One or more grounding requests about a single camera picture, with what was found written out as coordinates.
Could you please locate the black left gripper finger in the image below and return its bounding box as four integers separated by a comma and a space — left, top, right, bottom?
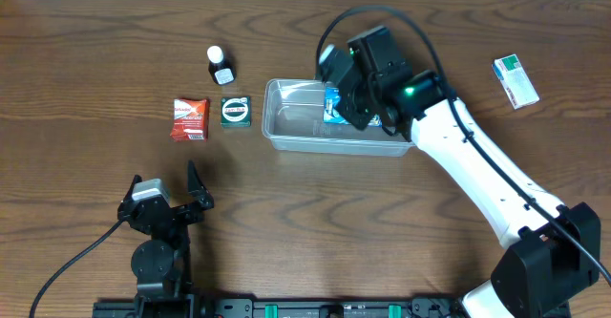
124, 174, 143, 202
187, 160, 209, 199

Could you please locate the blue fever patch box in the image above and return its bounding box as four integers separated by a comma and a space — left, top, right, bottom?
323, 82, 382, 128

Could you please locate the clear plastic container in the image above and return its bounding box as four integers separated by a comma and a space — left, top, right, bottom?
262, 79, 412, 157

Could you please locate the white green medicine box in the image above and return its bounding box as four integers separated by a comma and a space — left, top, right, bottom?
492, 54, 539, 110

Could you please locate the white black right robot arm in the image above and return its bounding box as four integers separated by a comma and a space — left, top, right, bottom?
316, 27, 608, 317

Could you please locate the red Panadol box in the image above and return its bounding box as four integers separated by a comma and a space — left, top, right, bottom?
170, 98, 209, 141

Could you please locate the green Zam-Buk box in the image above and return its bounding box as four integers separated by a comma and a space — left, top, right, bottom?
221, 96, 252, 128

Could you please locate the dark syrup bottle white cap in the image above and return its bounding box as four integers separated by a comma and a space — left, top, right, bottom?
206, 45, 236, 86

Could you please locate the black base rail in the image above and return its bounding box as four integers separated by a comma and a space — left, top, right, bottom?
93, 298, 572, 318

